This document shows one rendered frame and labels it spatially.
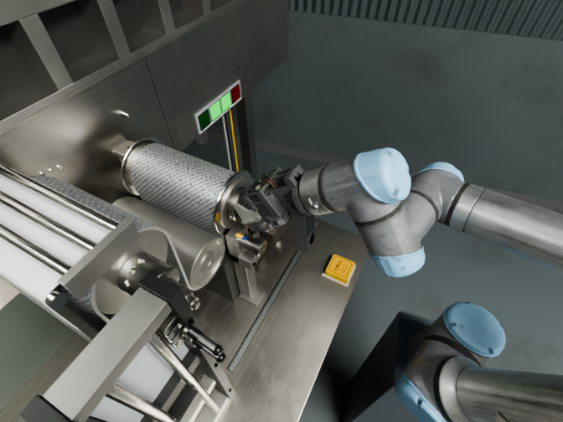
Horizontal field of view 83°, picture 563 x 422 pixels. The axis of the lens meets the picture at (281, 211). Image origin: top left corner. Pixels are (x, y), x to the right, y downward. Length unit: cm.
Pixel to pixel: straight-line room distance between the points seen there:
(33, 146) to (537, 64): 227
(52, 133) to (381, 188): 62
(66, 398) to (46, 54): 57
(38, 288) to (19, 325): 49
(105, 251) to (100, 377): 14
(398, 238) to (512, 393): 28
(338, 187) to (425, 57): 183
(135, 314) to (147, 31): 74
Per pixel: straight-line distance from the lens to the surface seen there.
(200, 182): 68
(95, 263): 43
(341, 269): 99
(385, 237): 47
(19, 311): 92
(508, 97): 241
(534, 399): 60
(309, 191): 48
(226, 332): 93
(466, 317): 78
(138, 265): 51
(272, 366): 89
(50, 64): 76
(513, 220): 54
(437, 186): 56
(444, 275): 226
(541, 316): 242
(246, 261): 74
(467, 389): 66
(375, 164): 42
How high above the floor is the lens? 177
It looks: 50 degrees down
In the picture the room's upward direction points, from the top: straight up
